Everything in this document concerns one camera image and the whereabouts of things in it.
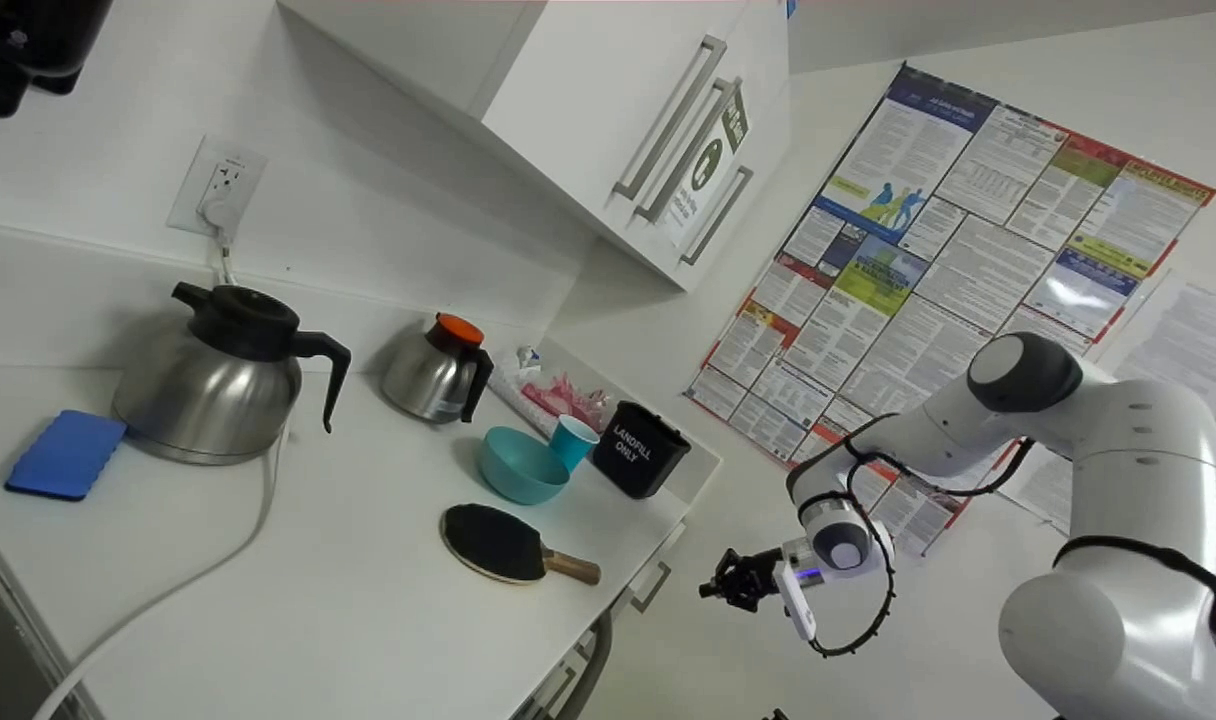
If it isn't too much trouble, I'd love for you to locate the black plastic bin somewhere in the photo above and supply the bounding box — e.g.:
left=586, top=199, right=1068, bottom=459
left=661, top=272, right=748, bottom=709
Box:
left=586, top=395, right=694, bottom=505

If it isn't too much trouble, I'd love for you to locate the small steel carafe orange lid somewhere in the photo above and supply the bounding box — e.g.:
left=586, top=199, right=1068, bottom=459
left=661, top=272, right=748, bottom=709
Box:
left=371, top=309, right=500, bottom=432

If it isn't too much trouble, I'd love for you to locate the black table tennis paddle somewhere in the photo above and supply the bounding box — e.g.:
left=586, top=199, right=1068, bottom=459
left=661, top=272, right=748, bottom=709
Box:
left=439, top=501, right=603, bottom=593

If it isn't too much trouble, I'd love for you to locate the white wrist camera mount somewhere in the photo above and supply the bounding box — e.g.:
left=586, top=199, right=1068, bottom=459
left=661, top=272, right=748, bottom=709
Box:
left=775, top=553, right=826, bottom=647

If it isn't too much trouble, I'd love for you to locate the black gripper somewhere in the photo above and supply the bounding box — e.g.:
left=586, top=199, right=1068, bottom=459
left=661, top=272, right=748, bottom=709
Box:
left=694, top=545, right=804, bottom=621

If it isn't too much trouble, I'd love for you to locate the teal bowl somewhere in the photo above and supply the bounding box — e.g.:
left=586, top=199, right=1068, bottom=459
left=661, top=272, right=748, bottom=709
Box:
left=474, top=422, right=576, bottom=506

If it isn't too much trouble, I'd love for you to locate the white wall power outlet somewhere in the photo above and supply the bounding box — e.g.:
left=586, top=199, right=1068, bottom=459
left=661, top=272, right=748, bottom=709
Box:
left=165, top=133, right=273, bottom=247

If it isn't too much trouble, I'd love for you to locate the teal plastic cup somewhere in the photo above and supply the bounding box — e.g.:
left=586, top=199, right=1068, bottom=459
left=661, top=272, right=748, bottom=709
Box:
left=546, top=413, right=603, bottom=475

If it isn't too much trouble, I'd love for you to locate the blue sponge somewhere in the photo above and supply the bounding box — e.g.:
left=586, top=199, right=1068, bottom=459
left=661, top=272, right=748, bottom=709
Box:
left=0, top=408, right=132, bottom=505

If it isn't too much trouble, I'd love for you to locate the silver lower cabinet handle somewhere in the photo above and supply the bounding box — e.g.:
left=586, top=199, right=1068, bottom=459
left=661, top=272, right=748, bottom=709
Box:
left=521, top=602, right=618, bottom=720

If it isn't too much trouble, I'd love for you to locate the black glossy wall dispenser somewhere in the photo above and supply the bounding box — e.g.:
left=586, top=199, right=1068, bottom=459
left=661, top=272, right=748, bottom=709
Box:
left=0, top=0, right=118, bottom=118

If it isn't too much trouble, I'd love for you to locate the tray of pink packets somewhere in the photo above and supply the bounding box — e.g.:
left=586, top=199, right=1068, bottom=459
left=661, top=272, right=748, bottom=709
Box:
left=508, top=339, right=624, bottom=434

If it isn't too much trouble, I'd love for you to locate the white power cable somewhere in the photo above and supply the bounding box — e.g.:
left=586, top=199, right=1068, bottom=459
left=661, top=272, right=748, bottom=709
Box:
left=32, top=223, right=288, bottom=720

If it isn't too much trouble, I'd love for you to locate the large multi-panel wall poster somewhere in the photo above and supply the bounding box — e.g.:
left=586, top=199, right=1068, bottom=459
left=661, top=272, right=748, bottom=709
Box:
left=679, top=60, right=1216, bottom=554

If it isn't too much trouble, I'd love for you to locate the white paper wall sheet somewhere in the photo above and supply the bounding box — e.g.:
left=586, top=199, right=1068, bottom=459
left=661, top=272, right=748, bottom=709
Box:
left=1117, top=276, right=1216, bottom=414

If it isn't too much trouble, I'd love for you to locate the white wall cabinet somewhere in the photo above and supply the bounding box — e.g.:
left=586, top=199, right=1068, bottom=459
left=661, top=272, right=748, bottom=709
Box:
left=276, top=0, right=796, bottom=295

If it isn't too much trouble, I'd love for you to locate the green stay safe sign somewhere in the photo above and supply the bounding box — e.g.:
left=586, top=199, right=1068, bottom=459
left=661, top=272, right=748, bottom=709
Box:
left=664, top=96, right=758, bottom=251

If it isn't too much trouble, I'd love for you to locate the large steel carafe black lid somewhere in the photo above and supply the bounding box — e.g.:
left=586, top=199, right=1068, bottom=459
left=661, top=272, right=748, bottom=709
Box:
left=108, top=276, right=357, bottom=467

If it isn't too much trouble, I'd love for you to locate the silver cabinet handle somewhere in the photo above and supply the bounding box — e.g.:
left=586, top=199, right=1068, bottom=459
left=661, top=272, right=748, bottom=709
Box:
left=613, top=32, right=730, bottom=204
left=675, top=163, right=758, bottom=268
left=521, top=602, right=618, bottom=720
left=634, top=77, right=748, bottom=223

